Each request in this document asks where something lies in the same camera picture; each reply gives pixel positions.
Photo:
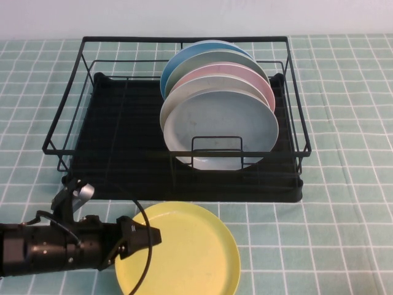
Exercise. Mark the green checked tablecloth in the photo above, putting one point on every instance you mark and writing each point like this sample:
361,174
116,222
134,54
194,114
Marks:
307,246

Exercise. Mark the blue plate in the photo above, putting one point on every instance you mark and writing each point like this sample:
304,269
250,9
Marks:
175,66

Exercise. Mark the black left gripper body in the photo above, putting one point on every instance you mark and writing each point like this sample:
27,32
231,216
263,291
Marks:
98,242

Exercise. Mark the pale blue-grey plate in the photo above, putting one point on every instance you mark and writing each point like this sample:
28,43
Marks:
221,116

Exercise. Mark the pink plate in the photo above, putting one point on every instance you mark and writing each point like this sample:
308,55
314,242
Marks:
227,70

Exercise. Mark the yellow plate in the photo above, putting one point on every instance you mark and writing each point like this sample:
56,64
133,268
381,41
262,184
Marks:
190,252

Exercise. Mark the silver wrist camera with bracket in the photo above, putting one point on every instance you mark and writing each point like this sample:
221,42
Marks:
83,193

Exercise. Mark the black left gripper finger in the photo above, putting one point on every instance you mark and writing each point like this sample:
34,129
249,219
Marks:
138,236

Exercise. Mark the beige plate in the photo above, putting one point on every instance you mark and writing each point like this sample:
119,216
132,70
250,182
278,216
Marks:
190,87

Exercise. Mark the grey-green plate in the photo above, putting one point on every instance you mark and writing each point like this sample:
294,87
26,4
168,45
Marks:
215,58

